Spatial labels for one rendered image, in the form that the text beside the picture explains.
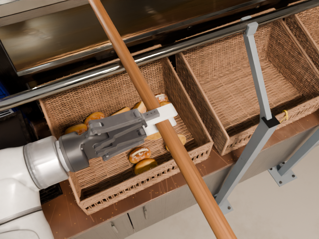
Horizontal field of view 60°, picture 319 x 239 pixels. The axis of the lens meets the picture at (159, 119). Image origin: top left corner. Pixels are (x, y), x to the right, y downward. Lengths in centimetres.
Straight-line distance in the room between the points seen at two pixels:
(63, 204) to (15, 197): 68
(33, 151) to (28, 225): 12
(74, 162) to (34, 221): 12
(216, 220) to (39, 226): 30
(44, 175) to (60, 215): 67
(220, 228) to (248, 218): 131
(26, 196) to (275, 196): 158
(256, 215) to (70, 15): 145
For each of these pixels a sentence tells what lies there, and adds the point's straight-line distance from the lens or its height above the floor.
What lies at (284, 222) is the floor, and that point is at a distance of 187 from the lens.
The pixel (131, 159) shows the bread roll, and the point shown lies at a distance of 117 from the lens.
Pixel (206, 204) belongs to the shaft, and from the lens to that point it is 50.
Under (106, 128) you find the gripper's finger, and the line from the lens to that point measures 51.
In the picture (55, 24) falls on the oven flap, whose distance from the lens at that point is 107.
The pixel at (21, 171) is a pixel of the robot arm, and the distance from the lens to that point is 54.
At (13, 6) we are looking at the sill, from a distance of 100.
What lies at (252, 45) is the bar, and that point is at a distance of 89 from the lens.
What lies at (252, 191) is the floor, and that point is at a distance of 186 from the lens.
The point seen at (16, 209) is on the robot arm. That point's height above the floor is 122.
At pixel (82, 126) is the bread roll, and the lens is 126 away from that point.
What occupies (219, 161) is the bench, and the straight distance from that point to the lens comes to 123.
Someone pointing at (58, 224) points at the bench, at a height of 58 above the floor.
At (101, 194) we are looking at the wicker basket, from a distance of 102.
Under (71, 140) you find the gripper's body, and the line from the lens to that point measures 54.
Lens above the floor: 168
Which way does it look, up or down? 57 degrees down
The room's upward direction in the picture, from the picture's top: straight up
